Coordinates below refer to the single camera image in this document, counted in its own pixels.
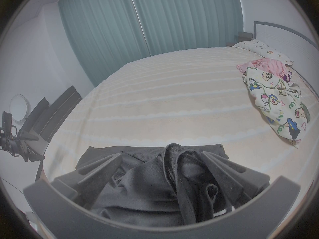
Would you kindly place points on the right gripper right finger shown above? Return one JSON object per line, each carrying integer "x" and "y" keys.
{"x": 231, "y": 180}

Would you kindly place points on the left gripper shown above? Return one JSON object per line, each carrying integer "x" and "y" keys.
{"x": 17, "y": 144}

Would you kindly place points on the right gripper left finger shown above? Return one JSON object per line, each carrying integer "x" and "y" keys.
{"x": 92, "y": 180}

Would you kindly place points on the black T-shirt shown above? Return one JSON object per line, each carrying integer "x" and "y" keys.
{"x": 149, "y": 183}

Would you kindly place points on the bed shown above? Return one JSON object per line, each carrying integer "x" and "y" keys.
{"x": 174, "y": 96}

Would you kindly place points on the pile of clothes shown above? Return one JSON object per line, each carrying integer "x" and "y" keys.
{"x": 271, "y": 66}

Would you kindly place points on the white printed pyjama top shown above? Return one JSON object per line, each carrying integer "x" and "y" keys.
{"x": 276, "y": 103}

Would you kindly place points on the white printed pillow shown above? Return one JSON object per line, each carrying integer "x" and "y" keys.
{"x": 266, "y": 50}

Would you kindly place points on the grey bedside table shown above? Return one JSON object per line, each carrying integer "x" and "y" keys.
{"x": 243, "y": 37}

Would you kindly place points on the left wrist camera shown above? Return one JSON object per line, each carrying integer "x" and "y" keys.
{"x": 7, "y": 122}

